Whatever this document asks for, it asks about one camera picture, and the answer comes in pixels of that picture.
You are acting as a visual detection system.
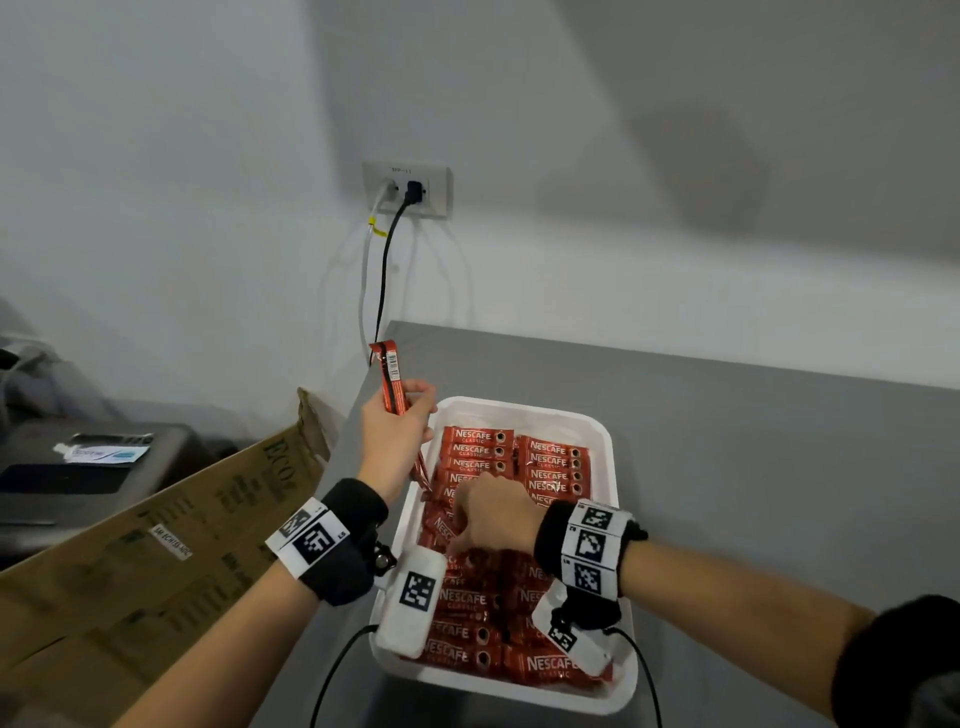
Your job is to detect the person's right hand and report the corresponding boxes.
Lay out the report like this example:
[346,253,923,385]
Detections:
[447,472,547,558]

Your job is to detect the person's left hand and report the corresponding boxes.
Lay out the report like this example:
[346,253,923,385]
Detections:
[356,378,439,508]

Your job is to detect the bunch of Nescafe sachets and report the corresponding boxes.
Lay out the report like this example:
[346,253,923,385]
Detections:
[368,339,434,493]

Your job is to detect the pile of red Nescafe sachets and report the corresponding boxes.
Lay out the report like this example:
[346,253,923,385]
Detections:
[404,425,615,688]

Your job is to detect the white plastic tray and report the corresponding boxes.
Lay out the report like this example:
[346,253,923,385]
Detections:
[367,395,639,716]

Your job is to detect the person's right forearm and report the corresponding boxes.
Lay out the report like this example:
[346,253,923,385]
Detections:
[620,541,879,718]

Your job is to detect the person's left forearm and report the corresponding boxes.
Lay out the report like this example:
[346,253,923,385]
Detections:
[112,562,320,728]

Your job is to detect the black right wristband with markers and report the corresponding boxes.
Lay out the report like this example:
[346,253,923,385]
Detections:
[533,498,650,631]

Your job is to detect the black wristband with markers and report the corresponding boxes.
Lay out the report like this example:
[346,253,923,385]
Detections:
[533,498,650,631]
[264,477,390,607]

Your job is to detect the black left wristband with markers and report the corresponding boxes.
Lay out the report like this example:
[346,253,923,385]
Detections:
[264,477,390,607]

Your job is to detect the brown cardboard box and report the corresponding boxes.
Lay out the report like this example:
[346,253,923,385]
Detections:
[0,387,331,728]

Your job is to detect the white and blue packet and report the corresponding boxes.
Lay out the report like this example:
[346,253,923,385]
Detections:
[52,442,151,466]

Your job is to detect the dark grey printer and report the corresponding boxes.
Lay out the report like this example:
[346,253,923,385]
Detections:
[0,419,215,568]

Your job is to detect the black shirt sleeve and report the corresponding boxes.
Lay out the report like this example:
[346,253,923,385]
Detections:
[830,594,960,728]

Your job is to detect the grey knit garment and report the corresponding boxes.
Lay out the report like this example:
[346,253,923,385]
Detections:
[907,671,960,728]

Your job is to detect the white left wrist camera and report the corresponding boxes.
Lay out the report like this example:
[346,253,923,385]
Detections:
[374,545,449,661]

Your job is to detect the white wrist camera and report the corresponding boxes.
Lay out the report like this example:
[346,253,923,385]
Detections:
[530,581,615,678]
[374,545,449,661]

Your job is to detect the white power cable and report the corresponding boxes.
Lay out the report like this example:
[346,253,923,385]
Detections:
[358,182,397,354]

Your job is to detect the black power cable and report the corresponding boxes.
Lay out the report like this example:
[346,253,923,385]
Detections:
[368,202,412,367]

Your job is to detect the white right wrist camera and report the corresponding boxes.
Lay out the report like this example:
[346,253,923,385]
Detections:
[530,581,615,678]

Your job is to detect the black right camera cable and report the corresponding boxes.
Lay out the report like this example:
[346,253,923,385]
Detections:
[603,627,665,728]

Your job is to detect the black camera cable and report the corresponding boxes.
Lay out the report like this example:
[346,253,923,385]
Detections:
[309,624,380,728]
[603,627,665,728]

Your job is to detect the black left camera cable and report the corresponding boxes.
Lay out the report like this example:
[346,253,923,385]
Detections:
[309,624,380,728]

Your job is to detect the grey wall socket plate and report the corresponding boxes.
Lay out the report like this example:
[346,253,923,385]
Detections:
[362,161,455,220]

